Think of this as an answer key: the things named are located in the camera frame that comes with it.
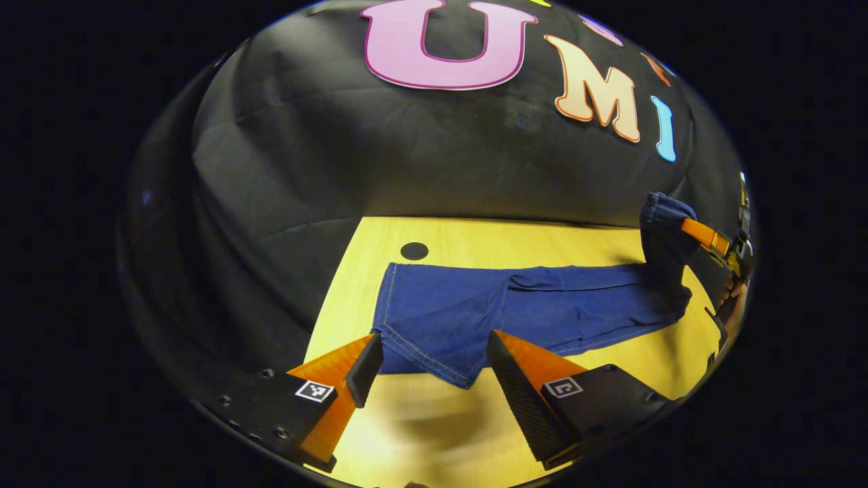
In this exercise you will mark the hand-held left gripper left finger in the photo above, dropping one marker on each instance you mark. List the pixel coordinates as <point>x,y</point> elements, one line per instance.
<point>366,369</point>

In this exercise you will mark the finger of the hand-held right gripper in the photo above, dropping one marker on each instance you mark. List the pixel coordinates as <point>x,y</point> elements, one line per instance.
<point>705,235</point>

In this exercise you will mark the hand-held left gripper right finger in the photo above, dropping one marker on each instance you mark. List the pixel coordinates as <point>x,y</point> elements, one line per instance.
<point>522,400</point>

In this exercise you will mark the blue jeans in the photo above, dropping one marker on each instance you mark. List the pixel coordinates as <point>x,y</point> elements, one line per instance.
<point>461,312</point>

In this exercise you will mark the black round table grommet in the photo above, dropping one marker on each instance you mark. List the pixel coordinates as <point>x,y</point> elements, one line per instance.
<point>413,251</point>

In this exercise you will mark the black backdrop cloth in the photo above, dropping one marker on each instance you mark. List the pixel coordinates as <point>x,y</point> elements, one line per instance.
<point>407,156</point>

